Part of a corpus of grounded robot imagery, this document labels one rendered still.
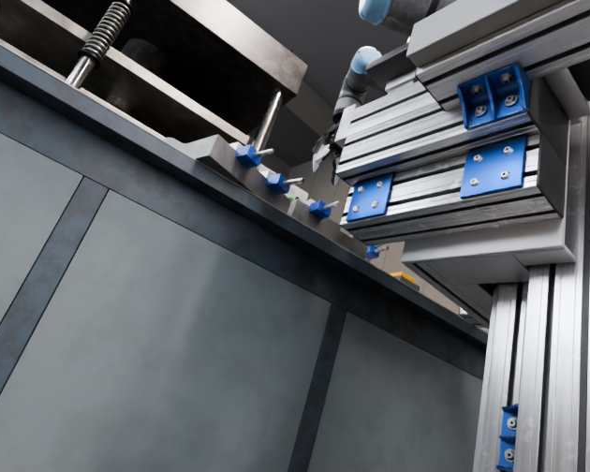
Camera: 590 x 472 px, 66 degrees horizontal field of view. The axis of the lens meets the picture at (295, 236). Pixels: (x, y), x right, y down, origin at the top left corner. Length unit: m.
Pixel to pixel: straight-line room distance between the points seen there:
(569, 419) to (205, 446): 0.65
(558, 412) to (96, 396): 0.73
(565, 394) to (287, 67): 1.93
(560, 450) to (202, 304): 0.66
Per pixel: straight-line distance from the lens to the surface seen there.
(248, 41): 2.28
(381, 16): 1.04
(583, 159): 0.87
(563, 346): 0.73
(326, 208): 1.16
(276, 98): 2.25
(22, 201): 0.94
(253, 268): 1.04
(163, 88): 2.12
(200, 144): 1.01
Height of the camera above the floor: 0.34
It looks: 23 degrees up
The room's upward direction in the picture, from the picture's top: 18 degrees clockwise
